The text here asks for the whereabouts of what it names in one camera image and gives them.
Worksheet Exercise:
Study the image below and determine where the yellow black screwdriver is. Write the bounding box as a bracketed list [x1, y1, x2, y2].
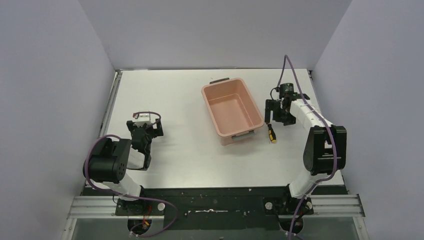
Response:
[267, 123, 277, 143]

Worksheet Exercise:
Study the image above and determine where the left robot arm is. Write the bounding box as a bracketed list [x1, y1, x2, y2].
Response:
[82, 118, 164, 201]

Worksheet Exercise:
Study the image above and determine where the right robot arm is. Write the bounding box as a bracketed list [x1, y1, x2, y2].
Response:
[264, 93, 347, 199]

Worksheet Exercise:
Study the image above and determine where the pink plastic bin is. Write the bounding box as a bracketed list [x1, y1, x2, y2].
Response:
[201, 78, 265, 146]

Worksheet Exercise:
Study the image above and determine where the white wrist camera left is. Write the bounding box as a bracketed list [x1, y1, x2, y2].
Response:
[133, 111, 152, 127]

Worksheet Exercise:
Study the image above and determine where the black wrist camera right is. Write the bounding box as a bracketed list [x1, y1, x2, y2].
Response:
[279, 83, 295, 98]

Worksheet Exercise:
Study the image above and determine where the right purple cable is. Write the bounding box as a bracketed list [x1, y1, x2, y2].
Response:
[276, 54, 338, 240]

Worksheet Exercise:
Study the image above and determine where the purple cable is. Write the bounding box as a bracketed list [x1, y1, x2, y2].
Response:
[276, 54, 338, 240]
[84, 111, 179, 237]

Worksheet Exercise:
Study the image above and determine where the left side table rail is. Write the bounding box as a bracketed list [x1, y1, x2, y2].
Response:
[98, 70, 123, 137]

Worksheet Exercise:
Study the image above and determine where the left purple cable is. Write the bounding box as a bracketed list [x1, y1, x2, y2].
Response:
[84, 111, 179, 237]

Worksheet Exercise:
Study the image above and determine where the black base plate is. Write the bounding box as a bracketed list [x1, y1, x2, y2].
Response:
[81, 185, 349, 232]

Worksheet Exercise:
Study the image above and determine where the aluminium frame rail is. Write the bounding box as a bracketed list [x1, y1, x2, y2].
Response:
[61, 194, 370, 240]

